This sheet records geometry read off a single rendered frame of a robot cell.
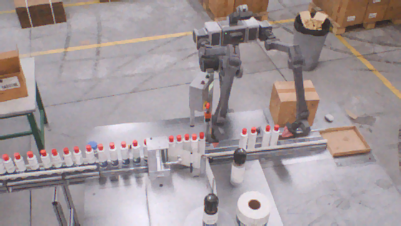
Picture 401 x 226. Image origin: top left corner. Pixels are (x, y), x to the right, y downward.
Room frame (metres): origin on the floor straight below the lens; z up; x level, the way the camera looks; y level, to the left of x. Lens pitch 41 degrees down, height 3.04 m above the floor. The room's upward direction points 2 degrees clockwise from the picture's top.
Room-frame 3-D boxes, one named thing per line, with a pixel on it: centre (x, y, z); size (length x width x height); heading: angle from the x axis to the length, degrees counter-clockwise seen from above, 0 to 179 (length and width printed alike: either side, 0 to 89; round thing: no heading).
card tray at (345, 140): (2.27, -1.07, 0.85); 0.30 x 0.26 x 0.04; 102
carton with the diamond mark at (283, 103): (2.52, -0.69, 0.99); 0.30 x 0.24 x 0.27; 98
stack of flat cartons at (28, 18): (5.50, 2.46, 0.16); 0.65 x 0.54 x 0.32; 114
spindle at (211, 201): (1.43, -0.06, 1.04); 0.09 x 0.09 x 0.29
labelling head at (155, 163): (1.87, 0.30, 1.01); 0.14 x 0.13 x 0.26; 102
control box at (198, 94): (2.12, 0.03, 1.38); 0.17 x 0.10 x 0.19; 158
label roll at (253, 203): (1.51, -0.32, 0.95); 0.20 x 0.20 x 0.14
